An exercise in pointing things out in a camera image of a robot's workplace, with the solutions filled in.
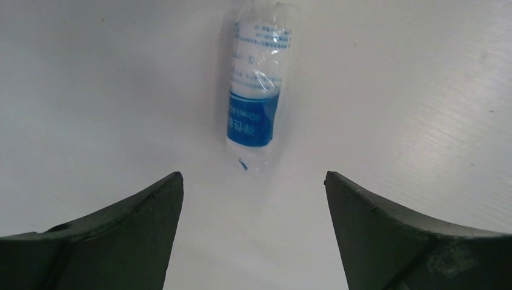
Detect white bottle blue cap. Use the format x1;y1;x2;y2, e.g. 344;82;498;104
226;1;292;172

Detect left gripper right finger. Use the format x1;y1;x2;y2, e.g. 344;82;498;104
324;172;511;289

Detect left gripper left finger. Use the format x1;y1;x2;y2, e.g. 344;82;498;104
1;172;184;289

